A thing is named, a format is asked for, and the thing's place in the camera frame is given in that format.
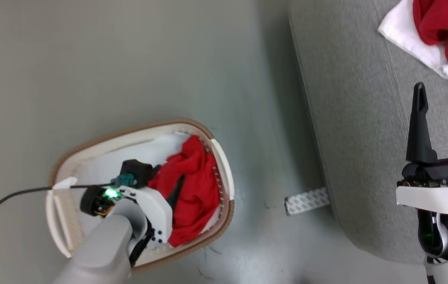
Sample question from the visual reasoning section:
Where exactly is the white garment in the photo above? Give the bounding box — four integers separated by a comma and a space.
378, 0, 448, 80

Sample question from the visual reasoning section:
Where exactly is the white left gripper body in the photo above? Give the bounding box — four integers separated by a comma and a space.
80, 185, 174, 250

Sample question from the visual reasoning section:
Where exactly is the white patterned tape strip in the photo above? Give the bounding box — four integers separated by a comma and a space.
284, 187, 331, 216

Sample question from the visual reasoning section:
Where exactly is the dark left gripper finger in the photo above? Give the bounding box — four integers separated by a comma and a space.
167, 174, 186, 209

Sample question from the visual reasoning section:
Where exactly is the thin black cable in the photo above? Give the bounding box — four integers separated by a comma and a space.
0, 183, 112, 284

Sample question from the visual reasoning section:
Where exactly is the grey fabric sofa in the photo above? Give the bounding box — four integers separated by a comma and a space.
287, 0, 448, 264

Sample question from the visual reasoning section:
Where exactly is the white laundry basket brown rim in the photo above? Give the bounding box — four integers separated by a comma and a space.
45, 118, 235, 275

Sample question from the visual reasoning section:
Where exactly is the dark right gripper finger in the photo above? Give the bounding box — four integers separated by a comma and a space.
405, 82, 438, 164

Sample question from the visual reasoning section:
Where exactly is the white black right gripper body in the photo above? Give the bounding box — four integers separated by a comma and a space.
396, 157, 448, 217

